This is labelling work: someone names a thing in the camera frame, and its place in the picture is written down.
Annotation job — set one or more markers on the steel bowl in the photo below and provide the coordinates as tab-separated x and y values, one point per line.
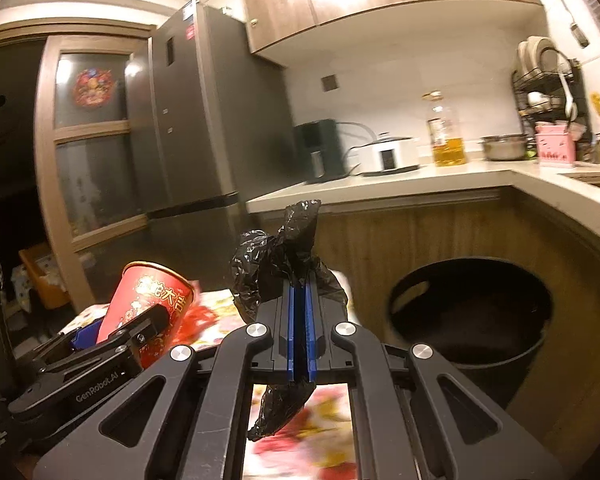
504	148

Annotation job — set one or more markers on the hanging spatula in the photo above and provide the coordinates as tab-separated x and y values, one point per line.
575	29

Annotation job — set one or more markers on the cooking oil bottle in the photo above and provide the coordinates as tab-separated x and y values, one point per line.
446	141

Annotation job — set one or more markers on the wooden lower cabinet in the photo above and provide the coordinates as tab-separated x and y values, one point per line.
556	394

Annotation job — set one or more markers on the pink utensil holder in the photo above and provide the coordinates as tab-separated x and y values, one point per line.
554	145

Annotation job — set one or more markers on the white rice cooker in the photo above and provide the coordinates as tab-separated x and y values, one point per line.
388	155

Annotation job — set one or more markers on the black air fryer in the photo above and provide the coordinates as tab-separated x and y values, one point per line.
319	150

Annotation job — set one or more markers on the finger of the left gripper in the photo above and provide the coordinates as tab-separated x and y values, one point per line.
130	334
68	353

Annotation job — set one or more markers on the glass sliding door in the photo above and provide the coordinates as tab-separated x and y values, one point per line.
84	165

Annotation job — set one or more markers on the black plastic bag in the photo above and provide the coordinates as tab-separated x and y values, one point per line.
260	266

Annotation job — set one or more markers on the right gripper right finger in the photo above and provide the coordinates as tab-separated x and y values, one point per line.
415	416

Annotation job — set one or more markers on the black dish rack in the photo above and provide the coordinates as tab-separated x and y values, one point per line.
548	89

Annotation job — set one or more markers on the black round trash bin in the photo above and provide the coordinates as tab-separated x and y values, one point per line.
487	316

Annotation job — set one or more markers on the red paper cup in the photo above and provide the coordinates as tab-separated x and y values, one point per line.
144	284

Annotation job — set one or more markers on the grey refrigerator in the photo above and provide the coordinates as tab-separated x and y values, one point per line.
211	129

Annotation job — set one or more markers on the red door decoration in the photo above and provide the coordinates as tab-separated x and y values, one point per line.
93	88

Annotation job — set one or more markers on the floral tablecloth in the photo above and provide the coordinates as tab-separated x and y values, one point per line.
317	442

